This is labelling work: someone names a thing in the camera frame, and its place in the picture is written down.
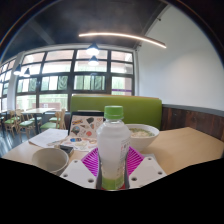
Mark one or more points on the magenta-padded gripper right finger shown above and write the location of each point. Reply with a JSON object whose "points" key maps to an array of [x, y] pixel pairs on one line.
{"points": [[146, 171]]}

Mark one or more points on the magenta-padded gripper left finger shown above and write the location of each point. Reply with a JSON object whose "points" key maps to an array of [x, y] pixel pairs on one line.
{"points": [[78, 173]]}

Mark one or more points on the clear green-capped drink bottle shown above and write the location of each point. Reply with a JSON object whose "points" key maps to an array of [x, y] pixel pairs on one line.
{"points": [[113, 143]]}

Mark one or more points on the small black box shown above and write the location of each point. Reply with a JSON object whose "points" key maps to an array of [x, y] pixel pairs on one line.
{"points": [[67, 150]]}

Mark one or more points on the beige paper cup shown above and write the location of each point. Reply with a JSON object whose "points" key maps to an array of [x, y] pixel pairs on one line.
{"points": [[50, 161]]}

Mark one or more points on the white ceramic bowl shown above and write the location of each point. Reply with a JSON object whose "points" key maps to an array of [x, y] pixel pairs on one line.
{"points": [[143, 138]]}

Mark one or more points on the white paper sheet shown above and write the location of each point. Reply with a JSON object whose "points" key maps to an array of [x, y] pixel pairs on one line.
{"points": [[48, 137]]}

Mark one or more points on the green booth sofa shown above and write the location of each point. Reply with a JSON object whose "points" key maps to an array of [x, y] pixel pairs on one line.
{"points": [[143, 110]]}

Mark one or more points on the group of green-seated wooden chairs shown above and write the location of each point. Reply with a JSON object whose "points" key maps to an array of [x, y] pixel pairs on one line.
{"points": [[26, 123]]}

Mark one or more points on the wooden dining table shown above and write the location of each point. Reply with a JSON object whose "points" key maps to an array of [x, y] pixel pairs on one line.
{"points": [[37, 110]]}

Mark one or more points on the group of dark pendant lamps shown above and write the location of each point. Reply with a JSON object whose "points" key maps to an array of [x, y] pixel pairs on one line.
{"points": [[93, 50]]}

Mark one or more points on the curved linear ceiling light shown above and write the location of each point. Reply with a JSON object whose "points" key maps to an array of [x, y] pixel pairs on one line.
{"points": [[126, 35]]}

